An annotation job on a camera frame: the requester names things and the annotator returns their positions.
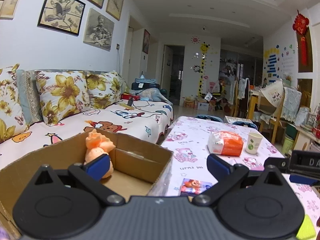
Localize framed portrait sketch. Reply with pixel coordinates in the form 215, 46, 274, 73
83, 8, 114, 51

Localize wooden chair with covers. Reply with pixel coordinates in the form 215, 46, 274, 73
247, 80, 302, 143

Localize floral sofa cushion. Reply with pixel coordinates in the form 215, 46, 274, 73
86, 72, 129, 109
1, 63, 43, 142
35, 70, 91, 126

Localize red chinese knot ornament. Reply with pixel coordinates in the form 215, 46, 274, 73
292, 11, 310, 66

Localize white paper cup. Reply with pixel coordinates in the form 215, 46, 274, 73
245, 132, 263, 154

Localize cardboard box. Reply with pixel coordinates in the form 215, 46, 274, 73
1, 129, 172, 239

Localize orange white tissue pack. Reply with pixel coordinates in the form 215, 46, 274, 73
207, 131, 244, 157

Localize blue pocket tissue pack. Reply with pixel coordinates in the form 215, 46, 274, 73
180, 178, 213, 197

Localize orange knitted cloth ball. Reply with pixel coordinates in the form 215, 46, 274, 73
84, 129, 116, 181

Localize green scrubbing cloth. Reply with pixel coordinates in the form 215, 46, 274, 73
296, 215, 316, 240

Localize sofa with cartoon cover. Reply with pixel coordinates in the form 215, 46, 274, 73
0, 63, 174, 170

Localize framed bird picture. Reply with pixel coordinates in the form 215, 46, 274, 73
37, 0, 86, 36

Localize giraffe height wall sticker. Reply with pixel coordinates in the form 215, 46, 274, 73
197, 42, 210, 97

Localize pink cartoon tablecloth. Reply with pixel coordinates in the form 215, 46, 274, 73
159, 115, 320, 230

